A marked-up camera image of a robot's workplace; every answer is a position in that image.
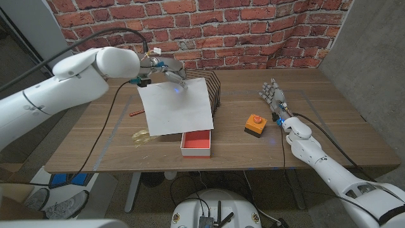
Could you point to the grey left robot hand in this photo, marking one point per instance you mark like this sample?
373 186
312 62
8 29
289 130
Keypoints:
167 66

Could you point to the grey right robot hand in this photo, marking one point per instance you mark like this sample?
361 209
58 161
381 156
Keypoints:
276 98

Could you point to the white paper file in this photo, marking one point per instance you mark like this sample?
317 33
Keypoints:
177 107

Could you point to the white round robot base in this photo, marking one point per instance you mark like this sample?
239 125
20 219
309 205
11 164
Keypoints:
215 206

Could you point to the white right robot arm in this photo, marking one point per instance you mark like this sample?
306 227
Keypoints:
329 168

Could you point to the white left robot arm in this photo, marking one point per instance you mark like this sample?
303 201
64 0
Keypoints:
69 82

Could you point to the orange emergency stop button box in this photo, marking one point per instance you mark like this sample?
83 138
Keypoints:
255 125

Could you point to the red-brown pen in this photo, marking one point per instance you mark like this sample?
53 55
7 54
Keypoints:
136 112

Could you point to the gold plastic wrap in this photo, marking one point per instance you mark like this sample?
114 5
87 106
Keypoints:
142 137

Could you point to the white box red inside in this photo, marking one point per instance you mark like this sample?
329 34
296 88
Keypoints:
196 141

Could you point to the tan cardboard box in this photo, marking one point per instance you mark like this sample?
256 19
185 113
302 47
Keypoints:
12 191

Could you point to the printed red brick backdrop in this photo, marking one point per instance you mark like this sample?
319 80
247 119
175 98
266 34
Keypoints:
237 31

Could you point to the grey table leg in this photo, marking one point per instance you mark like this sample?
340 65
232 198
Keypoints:
297 190

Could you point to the white round table foot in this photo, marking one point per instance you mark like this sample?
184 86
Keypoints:
170 174

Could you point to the dark round floor object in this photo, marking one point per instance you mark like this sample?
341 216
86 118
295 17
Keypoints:
152 180

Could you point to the black floor plug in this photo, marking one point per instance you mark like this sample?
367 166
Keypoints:
280 223

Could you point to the white table leg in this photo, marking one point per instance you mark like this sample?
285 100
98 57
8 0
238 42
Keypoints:
133 193

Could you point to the black router with antennas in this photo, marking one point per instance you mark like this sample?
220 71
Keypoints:
207 221

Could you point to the white floor mat blue shapes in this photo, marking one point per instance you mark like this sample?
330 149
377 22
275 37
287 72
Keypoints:
95 196

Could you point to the grey sneaker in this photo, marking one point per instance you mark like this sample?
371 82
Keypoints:
68 206
37 199

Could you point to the brown trouser leg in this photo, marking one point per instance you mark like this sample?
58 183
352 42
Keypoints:
19 212

